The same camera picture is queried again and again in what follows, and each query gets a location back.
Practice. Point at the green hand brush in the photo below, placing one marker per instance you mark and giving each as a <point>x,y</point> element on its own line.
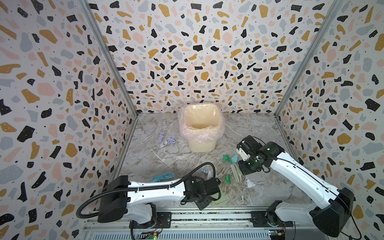
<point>237,173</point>

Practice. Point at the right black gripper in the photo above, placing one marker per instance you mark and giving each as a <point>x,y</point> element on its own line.
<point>243,166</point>

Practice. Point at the white crumpled paper scrap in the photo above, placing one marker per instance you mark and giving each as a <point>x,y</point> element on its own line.
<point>249,183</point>

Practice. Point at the small green paper scrap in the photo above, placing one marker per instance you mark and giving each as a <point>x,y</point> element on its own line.
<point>228,179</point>

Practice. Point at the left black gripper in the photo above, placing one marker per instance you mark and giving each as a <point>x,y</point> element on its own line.
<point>204,205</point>

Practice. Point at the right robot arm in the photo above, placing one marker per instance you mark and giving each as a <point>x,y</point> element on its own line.
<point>331,207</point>

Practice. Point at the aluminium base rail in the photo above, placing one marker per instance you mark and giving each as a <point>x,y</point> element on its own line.
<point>214,223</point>

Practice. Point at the cream trash bin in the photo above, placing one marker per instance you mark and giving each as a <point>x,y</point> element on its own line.
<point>201,129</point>

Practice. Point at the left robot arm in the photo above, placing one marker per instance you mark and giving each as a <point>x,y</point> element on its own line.
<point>135,201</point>

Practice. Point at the green plastic dustpan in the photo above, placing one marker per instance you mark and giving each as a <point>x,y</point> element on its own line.
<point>220,198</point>

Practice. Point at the teal paper scrap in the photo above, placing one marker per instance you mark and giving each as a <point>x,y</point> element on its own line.
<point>162,177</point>

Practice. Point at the purple white paper scrap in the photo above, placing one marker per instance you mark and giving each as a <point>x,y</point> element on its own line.
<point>161,140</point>

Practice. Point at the left aluminium corner post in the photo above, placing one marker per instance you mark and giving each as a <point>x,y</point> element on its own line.
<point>84,5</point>

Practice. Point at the right aluminium corner post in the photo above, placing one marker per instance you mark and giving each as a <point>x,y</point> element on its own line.
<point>331,14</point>

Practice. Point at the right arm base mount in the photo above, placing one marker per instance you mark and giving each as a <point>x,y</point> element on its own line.
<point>264,219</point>

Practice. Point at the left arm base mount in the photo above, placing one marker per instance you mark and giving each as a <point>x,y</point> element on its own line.
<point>161,220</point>

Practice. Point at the aluminium corner post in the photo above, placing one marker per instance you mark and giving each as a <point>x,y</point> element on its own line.
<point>331,14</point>
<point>84,5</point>

